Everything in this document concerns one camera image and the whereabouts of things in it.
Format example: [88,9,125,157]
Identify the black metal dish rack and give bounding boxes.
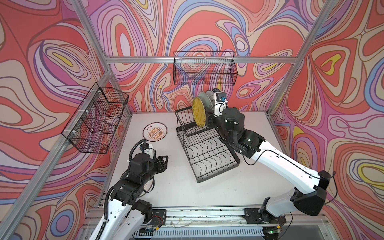
[175,107,240,183]

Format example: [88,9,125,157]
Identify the green rimmed white plate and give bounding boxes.
[212,88,222,94]

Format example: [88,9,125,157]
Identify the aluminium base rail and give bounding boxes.
[83,205,331,239]

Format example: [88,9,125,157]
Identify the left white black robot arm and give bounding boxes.
[90,153,169,240]

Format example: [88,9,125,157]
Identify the pale green flower plate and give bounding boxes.
[198,92,214,114]

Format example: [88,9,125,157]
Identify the black wire basket left wall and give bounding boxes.
[62,83,129,154]

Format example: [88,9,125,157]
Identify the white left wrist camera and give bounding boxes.
[140,143,155,157]

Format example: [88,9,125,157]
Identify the yellow green woven bamboo tray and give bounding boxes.
[192,97,206,128]

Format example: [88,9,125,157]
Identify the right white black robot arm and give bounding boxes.
[205,108,334,223]

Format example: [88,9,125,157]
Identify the black wire basket back wall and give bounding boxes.
[173,50,238,87]

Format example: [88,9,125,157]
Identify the small orange sunburst plate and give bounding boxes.
[143,122,168,142]

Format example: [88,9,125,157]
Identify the black wire basket wall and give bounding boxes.
[173,50,238,87]
[62,83,129,154]

